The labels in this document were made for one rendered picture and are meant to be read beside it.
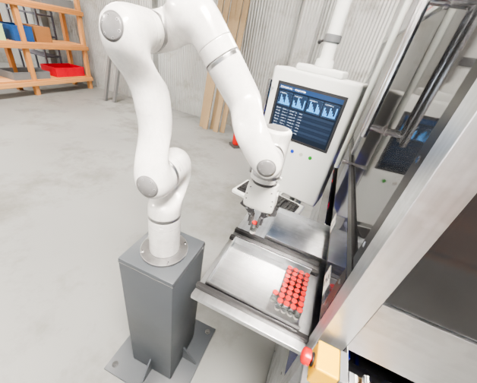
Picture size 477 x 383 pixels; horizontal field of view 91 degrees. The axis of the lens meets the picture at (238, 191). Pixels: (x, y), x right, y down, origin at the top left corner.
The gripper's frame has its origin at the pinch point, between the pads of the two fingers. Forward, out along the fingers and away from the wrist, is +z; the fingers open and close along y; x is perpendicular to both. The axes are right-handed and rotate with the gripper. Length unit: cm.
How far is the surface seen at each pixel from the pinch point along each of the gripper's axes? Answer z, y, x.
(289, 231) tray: 25.9, -11.5, -34.1
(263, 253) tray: 24.9, -4.3, -11.9
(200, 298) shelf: 25.7, 8.5, 18.1
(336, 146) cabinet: -9, -20, -77
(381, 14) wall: -119, -31, -435
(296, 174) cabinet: 16, -3, -80
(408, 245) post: -22.8, -32.2, 20.1
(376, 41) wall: -84, -38, -436
